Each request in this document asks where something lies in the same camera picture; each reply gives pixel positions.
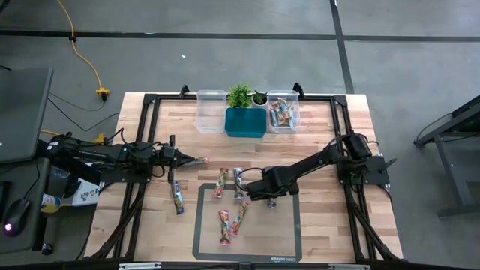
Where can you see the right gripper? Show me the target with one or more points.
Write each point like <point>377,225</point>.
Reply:
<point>257,191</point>

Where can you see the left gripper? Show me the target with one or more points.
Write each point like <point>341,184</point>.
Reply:
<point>168,155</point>

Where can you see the red green granola bar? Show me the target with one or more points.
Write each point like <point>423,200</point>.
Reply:
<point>239,223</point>
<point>225,227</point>
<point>220,182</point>
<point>202,160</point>

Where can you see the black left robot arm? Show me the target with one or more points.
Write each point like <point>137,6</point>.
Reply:
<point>112,153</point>

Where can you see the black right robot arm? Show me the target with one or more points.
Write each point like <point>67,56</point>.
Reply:
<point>311,163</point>

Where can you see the translucent black-edged baking mat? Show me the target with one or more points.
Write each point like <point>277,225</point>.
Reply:
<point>270,240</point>

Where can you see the clear plastic bin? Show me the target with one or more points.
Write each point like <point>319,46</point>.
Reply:
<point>297,127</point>
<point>210,112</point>

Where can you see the teal plastic bin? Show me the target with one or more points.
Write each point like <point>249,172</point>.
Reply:
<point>245,122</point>

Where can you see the leafy plant in white pot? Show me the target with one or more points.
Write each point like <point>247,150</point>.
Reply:
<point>240,95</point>

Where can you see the yellow power plug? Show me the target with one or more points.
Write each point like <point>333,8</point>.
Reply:
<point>99,140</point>

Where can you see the succulent in white pot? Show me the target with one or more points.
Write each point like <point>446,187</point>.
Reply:
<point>259,98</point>

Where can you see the white printed box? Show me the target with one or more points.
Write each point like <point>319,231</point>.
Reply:
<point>88,195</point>

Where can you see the yellow white bottle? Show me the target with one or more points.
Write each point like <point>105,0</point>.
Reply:
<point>48,202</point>

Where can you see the dark side desk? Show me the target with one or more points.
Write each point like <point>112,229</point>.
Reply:
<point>18,176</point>

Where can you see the dark grey laptop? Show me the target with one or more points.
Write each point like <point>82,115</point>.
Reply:
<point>22,112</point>

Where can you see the black computer mouse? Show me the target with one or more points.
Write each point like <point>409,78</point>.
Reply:
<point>15,217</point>

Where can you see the black metal cart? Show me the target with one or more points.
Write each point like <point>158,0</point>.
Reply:
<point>457,157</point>

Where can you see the black aluminium extrusion frame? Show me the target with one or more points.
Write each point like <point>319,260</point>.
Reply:
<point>172,98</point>

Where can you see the silver metal bracket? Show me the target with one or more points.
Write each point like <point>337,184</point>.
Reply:
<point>348,267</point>
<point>139,266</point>

